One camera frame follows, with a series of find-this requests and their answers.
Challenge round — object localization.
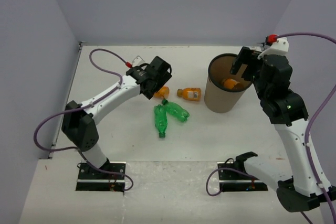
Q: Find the green bottle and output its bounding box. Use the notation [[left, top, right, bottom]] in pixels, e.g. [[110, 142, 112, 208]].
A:
[[162, 99, 190, 123], [154, 104, 168, 138]]

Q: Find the orange bottle with barcode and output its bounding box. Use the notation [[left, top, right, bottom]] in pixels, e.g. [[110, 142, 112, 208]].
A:
[[177, 88, 202, 101]]

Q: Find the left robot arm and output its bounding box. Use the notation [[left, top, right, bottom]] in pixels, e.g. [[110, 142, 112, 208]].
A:
[[61, 56, 172, 178]]

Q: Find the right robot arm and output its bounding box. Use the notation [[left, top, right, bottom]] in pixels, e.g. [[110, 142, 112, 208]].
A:
[[230, 47, 335, 212]]

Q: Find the brown cardboard bin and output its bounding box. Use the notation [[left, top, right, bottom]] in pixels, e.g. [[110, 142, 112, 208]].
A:
[[204, 53, 252, 113]]

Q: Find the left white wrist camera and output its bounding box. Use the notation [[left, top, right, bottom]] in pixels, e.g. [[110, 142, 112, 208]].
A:
[[131, 56, 147, 67]]

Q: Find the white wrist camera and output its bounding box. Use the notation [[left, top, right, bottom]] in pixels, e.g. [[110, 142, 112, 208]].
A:
[[131, 56, 147, 67], [258, 34, 289, 60]]

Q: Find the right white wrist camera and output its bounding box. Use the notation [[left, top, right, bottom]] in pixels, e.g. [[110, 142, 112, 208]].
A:
[[258, 34, 289, 60]]

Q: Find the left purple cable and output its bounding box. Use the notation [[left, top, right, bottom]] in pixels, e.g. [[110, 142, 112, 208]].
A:
[[33, 48, 134, 191]]

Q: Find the purple cable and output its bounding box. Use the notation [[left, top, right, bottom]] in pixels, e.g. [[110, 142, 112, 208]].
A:
[[265, 32, 336, 224], [33, 48, 134, 191]]

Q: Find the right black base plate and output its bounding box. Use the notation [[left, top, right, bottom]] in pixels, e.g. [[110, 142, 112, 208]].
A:
[[218, 170, 268, 192]]

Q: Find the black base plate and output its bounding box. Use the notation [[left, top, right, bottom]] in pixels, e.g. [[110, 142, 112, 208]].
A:
[[76, 162, 126, 192], [218, 170, 268, 192]]

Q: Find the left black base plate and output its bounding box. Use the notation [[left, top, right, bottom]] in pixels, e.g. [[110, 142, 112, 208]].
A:
[[76, 162, 126, 192]]

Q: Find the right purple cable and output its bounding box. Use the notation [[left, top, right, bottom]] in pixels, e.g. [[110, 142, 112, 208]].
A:
[[265, 32, 336, 224]]

